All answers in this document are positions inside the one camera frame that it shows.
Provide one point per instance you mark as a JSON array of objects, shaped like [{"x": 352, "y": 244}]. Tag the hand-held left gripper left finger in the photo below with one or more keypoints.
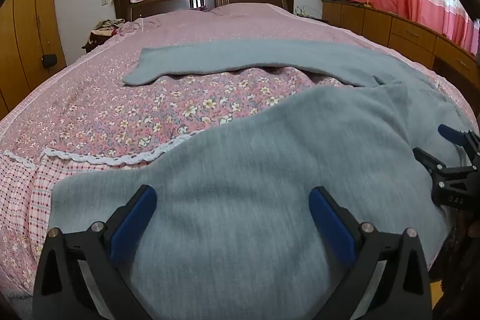
[{"x": 135, "y": 218}]

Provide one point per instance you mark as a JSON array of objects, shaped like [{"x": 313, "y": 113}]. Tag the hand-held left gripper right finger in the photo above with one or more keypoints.
[{"x": 332, "y": 222}]

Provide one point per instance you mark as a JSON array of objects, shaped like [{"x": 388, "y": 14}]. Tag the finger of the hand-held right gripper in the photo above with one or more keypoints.
[
  {"x": 450, "y": 134},
  {"x": 429, "y": 160}
]

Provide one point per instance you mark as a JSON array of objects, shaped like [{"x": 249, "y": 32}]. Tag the grey pants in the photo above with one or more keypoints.
[{"x": 243, "y": 173}]

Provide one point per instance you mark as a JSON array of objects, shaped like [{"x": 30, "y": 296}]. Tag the pink floral bedspread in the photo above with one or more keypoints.
[{"x": 112, "y": 110}]

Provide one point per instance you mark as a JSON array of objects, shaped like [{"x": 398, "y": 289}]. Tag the low wooden cabinet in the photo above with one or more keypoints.
[{"x": 405, "y": 31}]

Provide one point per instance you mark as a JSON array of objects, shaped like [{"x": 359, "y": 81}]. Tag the clutter on cabinet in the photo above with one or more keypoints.
[{"x": 345, "y": 0}]

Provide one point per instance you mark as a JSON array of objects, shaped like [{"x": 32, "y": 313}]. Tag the small black device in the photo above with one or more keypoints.
[{"x": 49, "y": 60}]

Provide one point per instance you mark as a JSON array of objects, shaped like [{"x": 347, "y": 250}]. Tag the pile of clothes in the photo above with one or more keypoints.
[{"x": 107, "y": 28}]

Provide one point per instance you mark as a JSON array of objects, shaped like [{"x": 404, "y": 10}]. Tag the wooden wardrobe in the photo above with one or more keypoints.
[{"x": 22, "y": 35}]

